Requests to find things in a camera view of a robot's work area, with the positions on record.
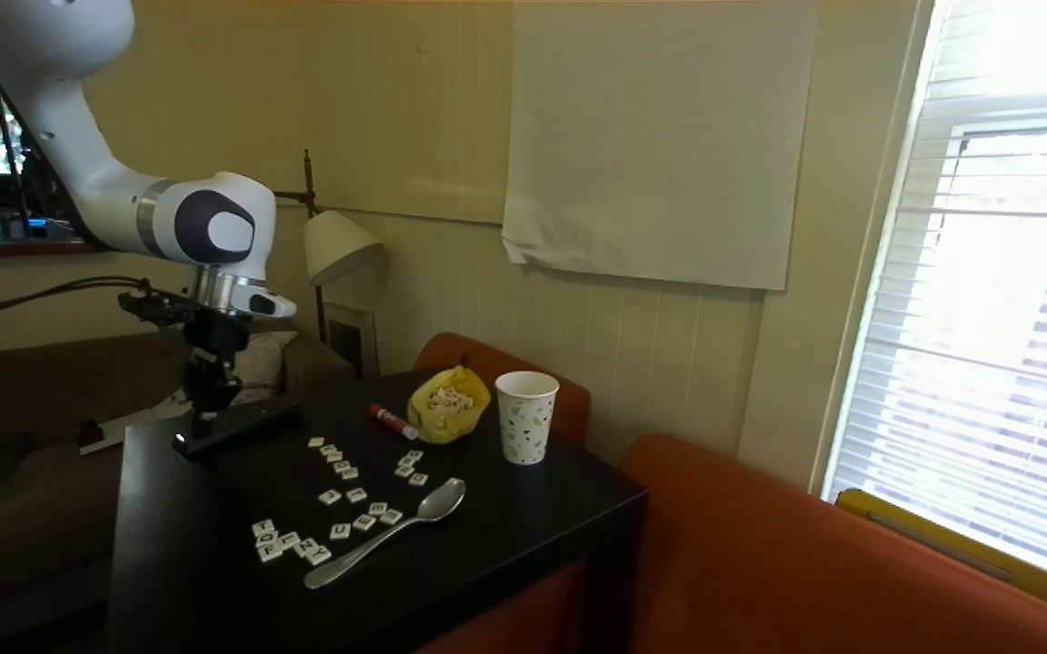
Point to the white window blinds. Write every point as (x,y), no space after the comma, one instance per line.
(945,394)

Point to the orange sofa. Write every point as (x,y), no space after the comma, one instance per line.
(745,565)

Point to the white floor lamp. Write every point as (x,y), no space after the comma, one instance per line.
(339,252)

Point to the red marker pen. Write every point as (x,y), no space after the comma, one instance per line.
(394,423)

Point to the white paper cup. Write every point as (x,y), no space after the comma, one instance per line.
(526,415)

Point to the beige cushion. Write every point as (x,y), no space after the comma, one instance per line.
(260,366)

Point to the white hanging paper sheet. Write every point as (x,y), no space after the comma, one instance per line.
(658,140)

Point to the silver metal spoon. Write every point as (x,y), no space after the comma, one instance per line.
(429,510)

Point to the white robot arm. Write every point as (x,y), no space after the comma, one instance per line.
(224,226)

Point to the brown couch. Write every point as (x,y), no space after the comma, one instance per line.
(60,503)

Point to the black remote control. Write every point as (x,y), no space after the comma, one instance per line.
(249,421)

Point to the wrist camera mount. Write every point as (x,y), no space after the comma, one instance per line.
(166,307)

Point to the black side table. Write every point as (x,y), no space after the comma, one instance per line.
(192,578)

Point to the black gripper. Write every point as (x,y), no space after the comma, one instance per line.
(213,383)

